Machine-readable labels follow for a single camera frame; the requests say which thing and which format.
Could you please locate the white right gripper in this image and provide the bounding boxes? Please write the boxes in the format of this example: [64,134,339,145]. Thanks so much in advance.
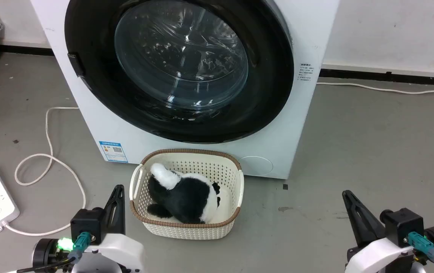
[342,190,434,273]

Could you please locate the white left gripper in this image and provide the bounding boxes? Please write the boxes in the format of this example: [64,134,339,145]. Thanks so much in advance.
[32,185,145,273]

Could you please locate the white front-load washing machine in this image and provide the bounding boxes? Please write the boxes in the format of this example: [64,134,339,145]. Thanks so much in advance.
[30,0,340,180]

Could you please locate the black round glass washer door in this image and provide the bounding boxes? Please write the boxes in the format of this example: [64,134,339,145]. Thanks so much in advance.
[64,0,294,144]

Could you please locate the blue energy label sticker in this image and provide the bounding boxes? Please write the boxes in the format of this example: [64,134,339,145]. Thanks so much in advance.
[99,141,129,163]

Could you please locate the black white panda plush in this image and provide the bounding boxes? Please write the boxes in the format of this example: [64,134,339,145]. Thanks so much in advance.
[147,163,222,224]

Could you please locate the cream woven laundry basket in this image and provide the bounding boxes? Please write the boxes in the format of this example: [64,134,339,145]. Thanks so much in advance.
[129,149,245,240]

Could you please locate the round white filter cover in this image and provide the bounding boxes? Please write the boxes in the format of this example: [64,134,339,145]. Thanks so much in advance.
[238,155,274,177]

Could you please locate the small text sticker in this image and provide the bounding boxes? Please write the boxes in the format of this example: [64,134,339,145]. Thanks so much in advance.
[297,63,315,83]

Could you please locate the left teal plug black cable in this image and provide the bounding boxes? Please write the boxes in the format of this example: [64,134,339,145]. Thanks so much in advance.
[16,232,92,273]

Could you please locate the teal plug black cable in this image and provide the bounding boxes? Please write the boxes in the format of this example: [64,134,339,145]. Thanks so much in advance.
[407,231,434,273]
[16,232,92,273]

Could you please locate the right teal plug black cable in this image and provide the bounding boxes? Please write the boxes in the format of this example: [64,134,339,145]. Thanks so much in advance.
[407,231,434,273]

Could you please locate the white power strip cable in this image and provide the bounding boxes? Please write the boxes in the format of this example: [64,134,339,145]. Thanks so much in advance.
[2,107,87,237]

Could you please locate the white washer power cable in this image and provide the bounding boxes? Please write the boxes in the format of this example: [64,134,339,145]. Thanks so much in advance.
[316,82,434,95]

